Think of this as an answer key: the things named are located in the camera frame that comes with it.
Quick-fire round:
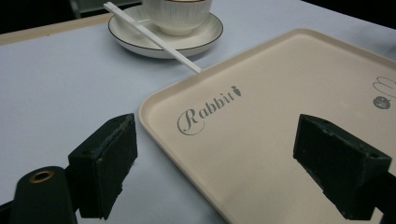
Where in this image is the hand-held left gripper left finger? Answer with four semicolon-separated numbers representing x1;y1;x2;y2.
67;112;138;221

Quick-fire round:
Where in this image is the white ribbed cup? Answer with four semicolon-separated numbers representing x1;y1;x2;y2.
141;0;214;36

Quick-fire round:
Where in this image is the beige plastic tray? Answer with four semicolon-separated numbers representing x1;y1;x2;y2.
138;28;396;224

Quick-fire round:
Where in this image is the white chopstick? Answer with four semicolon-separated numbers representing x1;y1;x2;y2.
103;1;203;75

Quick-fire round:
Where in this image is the white saucer with dark rim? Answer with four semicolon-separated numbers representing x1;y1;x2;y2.
107;5;224;60

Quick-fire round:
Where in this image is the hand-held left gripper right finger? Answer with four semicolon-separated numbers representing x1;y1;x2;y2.
292;113;392;221

